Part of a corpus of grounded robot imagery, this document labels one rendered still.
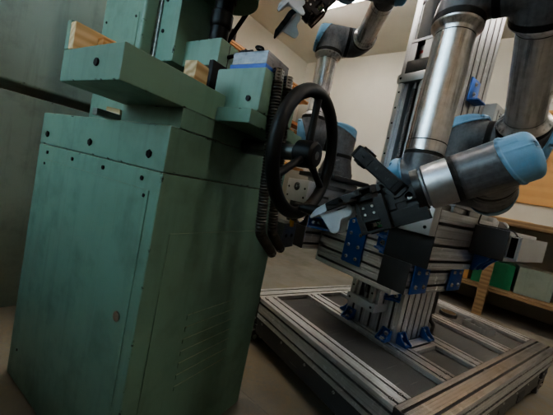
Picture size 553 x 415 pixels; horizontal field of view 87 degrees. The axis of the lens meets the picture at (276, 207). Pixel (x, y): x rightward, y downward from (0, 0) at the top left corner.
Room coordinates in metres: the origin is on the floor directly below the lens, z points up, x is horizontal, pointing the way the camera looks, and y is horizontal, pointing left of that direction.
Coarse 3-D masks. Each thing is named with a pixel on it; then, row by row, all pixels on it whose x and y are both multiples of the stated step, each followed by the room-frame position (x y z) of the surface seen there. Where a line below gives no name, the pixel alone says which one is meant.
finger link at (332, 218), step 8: (320, 208) 0.56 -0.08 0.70; (336, 208) 0.55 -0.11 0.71; (344, 208) 0.54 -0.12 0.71; (352, 208) 0.54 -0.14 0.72; (312, 216) 0.59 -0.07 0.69; (328, 216) 0.56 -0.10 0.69; (336, 216) 0.55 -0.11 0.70; (344, 216) 0.54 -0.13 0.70; (328, 224) 0.56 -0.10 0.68; (336, 224) 0.55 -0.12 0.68; (336, 232) 0.55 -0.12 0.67
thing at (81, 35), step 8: (72, 24) 0.56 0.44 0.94; (80, 24) 0.56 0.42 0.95; (72, 32) 0.56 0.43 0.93; (80, 32) 0.56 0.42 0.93; (88, 32) 0.57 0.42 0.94; (96, 32) 0.59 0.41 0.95; (72, 40) 0.56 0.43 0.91; (80, 40) 0.56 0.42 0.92; (88, 40) 0.58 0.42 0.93; (96, 40) 0.59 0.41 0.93; (112, 40) 0.61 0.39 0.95; (72, 48) 0.56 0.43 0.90
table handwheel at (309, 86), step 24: (288, 96) 0.55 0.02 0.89; (312, 96) 0.61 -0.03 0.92; (288, 120) 0.54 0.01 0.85; (312, 120) 0.64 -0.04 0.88; (336, 120) 0.71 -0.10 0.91; (264, 144) 0.69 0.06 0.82; (288, 144) 0.67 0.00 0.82; (312, 144) 0.62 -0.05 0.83; (336, 144) 0.74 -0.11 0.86; (288, 168) 0.58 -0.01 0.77; (312, 168) 0.64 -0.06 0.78; (288, 216) 0.61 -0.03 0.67
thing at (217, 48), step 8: (200, 40) 0.81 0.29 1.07; (208, 40) 0.80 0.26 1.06; (216, 40) 0.78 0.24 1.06; (224, 40) 0.78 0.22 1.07; (192, 48) 0.83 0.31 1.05; (200, 48) 0.81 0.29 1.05; (208, 48) 0.79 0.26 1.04; (216, 48) 0.78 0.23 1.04; (224, 48) 0.78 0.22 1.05; (232, 48) 0.81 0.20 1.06; (184, 56) 0.84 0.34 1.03; (192, 56) 0.82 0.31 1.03; (200, 56) 0.81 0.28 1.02; (208, 56) 0.79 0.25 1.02; (216, 56) 0.77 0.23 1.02; (224, 56) 0.79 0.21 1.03; (184, 64) 0.84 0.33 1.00; (208, 64) 0.79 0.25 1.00; (224, 64) 0.79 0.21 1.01
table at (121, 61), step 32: (64, 64) 0.57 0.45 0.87; (96, 64) 0.50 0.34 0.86; (128, 64) 0.47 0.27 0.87; (160, 64) 0.52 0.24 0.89; (128, 96) 0.58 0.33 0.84; (160, 96) 0.53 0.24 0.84; (192, 96) 0.58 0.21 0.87; (224, 96) 0.66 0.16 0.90; (256, 128) 0.64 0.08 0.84; (288, 128) 0.72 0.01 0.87
